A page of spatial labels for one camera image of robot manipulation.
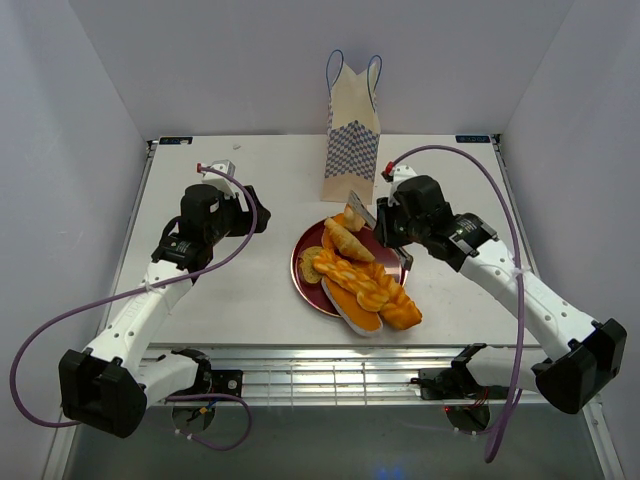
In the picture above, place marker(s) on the orange iced twisted pastry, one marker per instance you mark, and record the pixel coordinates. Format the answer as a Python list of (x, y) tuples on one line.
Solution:
[(369, 294)]

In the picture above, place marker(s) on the golden braided loaf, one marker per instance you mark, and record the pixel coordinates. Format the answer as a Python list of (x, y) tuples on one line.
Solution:
[(400, 312)]

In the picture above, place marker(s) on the orange flat white-edged bread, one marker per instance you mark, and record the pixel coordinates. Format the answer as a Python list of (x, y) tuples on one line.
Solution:
[(362, 322)]

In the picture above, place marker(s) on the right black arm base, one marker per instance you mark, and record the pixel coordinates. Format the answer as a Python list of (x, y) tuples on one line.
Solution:
[(452, 383)]

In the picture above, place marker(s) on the right blue corner label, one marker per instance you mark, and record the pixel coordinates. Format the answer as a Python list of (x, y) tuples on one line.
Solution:
[(472, 139)]

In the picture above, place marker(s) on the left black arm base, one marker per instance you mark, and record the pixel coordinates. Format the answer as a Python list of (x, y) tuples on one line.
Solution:
[(227, 382)]

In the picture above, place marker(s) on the beige ridged long bread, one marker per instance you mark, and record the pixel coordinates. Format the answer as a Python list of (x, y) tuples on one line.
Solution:
[(352, 220)]

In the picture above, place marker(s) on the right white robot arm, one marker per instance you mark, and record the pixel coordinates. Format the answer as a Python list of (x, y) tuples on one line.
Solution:
[(581, 354)]

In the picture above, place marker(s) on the blue corner label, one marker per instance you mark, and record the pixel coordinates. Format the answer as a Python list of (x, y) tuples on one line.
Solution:
[(472, 139), (175, 140)]

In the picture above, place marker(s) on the orange oval bun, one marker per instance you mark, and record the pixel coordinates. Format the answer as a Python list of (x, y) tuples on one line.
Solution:
[(335, 232)]

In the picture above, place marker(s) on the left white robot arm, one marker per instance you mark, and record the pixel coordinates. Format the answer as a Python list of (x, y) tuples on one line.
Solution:
[(108, 385)]

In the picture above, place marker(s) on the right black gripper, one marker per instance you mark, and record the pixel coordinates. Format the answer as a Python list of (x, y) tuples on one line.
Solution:
[(385, 208)]

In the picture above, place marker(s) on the metal serving tongs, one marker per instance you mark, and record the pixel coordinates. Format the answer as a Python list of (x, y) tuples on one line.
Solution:
[(356, 204)]

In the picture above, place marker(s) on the left blue corner label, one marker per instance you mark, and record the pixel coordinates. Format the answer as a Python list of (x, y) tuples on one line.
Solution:
[(175, 140)]

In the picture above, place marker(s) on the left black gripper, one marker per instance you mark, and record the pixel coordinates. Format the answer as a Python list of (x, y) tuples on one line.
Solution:
[(242, 227)]

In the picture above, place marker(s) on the pale triangular bread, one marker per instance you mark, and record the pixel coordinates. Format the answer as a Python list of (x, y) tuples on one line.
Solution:
[(354, 249)]

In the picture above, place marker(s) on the blue checkered paper bag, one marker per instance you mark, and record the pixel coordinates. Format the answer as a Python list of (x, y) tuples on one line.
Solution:
[(353, 129)]

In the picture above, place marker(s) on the brown sliced bread piece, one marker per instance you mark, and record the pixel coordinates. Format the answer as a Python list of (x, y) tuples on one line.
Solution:
[(305, 264)]

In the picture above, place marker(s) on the aluminium rail frame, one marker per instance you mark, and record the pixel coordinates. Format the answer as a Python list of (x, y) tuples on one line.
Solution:
[(292, 347)]

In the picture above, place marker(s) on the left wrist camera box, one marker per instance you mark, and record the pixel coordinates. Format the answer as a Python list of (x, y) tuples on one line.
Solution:
[(216, 174)]

